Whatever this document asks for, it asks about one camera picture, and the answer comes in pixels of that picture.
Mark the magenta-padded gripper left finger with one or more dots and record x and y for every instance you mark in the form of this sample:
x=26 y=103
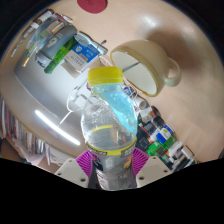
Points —
x=81 y=161

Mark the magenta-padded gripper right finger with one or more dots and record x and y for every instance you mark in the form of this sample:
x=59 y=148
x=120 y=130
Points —
x=141 y=158

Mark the clear yellow-capped drink bottle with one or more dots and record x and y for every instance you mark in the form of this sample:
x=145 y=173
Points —
x=108 y=133

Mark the green plastic bottle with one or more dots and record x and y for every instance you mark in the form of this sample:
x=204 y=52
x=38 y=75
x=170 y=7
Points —
x=156 y=148

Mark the white bottle with blue label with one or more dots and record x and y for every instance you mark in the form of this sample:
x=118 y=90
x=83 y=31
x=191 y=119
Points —
x=164 y=134

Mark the LED light bar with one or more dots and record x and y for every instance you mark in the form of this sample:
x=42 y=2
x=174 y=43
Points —
x=56 y=127

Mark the pale stirring stick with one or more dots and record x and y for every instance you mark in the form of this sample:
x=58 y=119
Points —
x=132 y=65

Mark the cream ceramic mug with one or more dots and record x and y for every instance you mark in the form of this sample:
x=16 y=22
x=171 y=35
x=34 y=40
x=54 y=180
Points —
x=150 y=56

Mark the blue and white box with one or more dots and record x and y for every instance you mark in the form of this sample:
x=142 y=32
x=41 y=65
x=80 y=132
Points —
x=81 y=56

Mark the grey shaker bottle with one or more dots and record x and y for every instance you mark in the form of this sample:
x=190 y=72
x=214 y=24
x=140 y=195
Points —
x=55 y=43

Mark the clear bottle with gold cap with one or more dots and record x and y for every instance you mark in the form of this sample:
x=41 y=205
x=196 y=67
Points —
x=38 y=36

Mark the flat round red coaster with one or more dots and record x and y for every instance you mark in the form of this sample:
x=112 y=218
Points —
x=92 y=6

